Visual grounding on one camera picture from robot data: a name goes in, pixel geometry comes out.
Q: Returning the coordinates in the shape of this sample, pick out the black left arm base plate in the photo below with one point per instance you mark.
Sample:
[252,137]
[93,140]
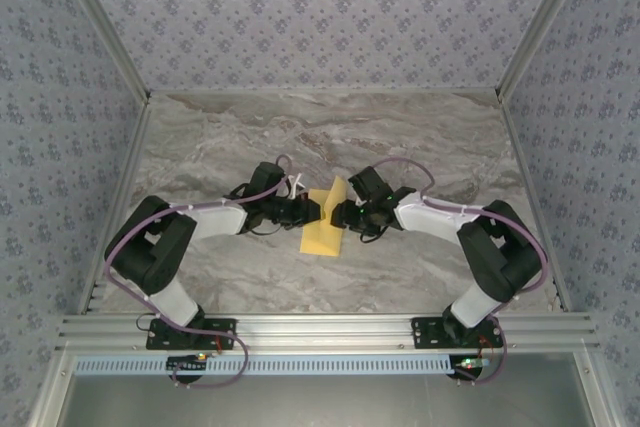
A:
[165,339]

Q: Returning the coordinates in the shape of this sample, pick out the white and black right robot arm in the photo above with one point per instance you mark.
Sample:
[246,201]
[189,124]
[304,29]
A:
[425,219]

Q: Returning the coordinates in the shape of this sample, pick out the small adapter board with LED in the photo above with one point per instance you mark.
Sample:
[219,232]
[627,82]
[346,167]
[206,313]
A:
[470,363]
[187,362]

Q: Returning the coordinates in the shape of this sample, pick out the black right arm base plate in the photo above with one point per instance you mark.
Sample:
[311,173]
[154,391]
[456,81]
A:
[425,337]

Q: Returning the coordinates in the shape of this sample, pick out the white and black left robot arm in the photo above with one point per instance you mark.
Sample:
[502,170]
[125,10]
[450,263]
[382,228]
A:
[220,222]

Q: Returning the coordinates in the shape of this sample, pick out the yellow cloth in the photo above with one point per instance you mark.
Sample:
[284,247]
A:
[320,242]

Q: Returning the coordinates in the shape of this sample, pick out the aluminium mounting rail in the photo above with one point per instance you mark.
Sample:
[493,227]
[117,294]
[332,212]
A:
[320,332]

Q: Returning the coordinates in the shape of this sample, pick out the aluminium frame post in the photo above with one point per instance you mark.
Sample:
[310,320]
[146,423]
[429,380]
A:
[105,22]
[545,22]

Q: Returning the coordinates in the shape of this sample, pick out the aluminium side rail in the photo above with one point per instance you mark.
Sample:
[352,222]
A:
[121,197]
[532,197]

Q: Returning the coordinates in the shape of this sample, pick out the grey metal tray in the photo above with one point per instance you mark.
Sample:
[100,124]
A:
[320,402]

